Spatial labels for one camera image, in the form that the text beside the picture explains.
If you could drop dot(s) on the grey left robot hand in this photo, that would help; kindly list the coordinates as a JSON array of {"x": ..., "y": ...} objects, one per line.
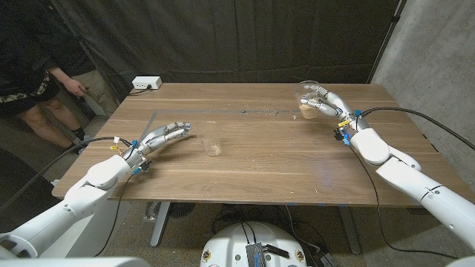
[{"x": 152, "y": 140}]

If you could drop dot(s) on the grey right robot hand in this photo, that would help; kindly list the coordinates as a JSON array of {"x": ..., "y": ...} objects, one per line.
[{"x": 335, "y": 102}]

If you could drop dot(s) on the clear plastic cup with sugar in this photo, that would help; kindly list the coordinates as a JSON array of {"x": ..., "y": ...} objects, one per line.
[{"x": 308, "y": 111}]

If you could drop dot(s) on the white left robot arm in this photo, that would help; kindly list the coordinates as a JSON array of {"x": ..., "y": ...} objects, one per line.
[{"x": 74, "y": 204}]

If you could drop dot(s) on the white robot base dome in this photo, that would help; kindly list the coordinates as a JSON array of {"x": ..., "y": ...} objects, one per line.
[{"x": 230, "y": 244}]

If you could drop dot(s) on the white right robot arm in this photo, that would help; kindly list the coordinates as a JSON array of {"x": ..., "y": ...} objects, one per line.
[{"x": 415, "y": 181}]

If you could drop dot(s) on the black bar on robot base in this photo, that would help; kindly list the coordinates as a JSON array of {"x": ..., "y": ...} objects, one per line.
[{"x": 277, "y": 251}]

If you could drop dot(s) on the white power strip box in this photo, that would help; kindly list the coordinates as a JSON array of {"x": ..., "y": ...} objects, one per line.
[{"x": 146, "y": 82}]

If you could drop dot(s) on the black round floor object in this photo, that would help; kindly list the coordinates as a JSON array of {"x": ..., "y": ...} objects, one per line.
[{"x": 182, "y": 210}]

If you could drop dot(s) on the grey metal table leg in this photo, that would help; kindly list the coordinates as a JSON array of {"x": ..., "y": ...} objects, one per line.
[
  {"x": 349, "y": 230},
  {"x": 161, "y": 222}
]

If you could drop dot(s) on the person in khaki trousers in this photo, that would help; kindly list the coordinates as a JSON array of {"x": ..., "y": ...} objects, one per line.
[{"x": 76, "y": 88}]

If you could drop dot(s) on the person in black camo shorts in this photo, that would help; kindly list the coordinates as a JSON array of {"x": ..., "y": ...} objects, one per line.
[{"x": 37, "y": 124}]

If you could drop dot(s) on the white robot torso edge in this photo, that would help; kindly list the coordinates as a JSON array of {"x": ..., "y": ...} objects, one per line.
[{"x": 74, "y": 262}]

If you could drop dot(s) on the large black bulky object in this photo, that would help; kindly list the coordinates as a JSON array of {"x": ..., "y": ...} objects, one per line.
[{"x": 18, "y": 207}]

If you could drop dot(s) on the grey finned electronics box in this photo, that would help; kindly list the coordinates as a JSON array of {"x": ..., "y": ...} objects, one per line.
[{"x": 256, "y": 256}]

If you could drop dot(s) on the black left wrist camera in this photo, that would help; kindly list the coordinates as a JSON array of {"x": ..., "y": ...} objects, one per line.
[{"x": 143, "y": 167}]

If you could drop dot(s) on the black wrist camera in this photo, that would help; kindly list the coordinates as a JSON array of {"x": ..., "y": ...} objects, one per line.
[
  {"x": 143, "y": 167},
  {"x": 342, "y": 136}
]

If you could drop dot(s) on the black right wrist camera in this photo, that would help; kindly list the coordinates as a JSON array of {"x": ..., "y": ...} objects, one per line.
[{"x": 342, "y": 136}]

